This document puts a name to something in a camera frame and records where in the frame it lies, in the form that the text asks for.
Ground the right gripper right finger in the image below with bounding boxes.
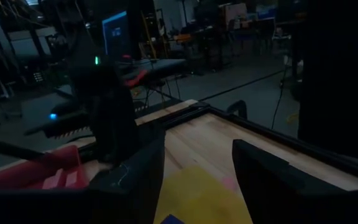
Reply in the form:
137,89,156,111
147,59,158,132
231,139,358,224

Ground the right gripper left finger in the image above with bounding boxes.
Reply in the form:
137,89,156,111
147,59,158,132
88,134,168,224

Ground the blue rectangular block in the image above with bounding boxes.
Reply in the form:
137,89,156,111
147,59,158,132
159,213,186,224

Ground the pink rectangular block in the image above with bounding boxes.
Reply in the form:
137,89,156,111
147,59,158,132
64,170,80,189
42,169,65,190

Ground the yellow plastic bin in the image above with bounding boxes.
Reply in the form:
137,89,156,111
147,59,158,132
153,166,254,224

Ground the black table clamp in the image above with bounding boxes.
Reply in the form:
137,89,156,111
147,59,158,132
227,100,248,121

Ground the red plastic bin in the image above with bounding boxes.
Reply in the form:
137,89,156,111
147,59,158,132
0,144,90,191

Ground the grey desk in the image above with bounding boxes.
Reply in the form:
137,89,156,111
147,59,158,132
116,58,188,82

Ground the black folding partition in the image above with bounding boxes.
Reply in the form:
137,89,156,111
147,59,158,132
296,0,358,160

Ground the grey laptop computer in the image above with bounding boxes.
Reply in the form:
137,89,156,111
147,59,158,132
101,11,129,62

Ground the brown cardboard box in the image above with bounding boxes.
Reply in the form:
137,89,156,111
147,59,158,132
224,2,249,29

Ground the thin black floor cable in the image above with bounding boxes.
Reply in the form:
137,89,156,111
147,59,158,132
270,55,292,130

